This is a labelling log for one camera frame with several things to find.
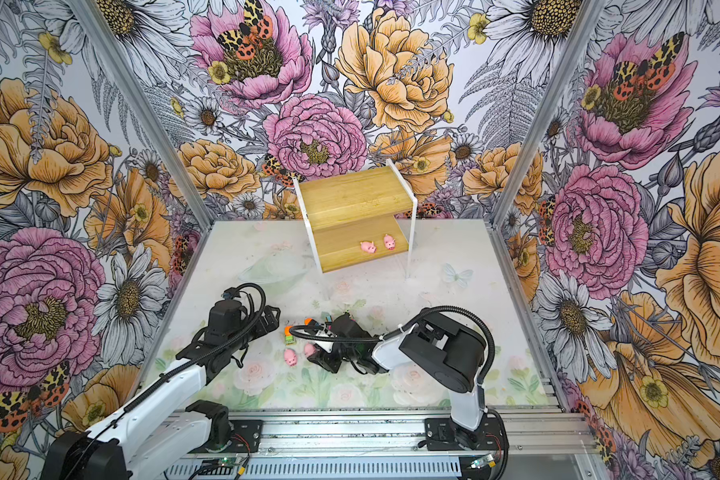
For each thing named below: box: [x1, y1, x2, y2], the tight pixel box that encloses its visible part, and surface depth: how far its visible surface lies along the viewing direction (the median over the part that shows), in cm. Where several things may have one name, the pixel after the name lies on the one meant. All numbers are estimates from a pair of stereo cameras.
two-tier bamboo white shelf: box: [292, 160, 418, 279], surface depth 84 cm
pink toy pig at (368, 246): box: [360, 241, 377, 254], surface depth 93 cm
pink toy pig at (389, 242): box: [384, 234, 396, 251], surface depth 93 cm
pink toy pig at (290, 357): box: [283, 348, 298, 367], surface depth 88 cm
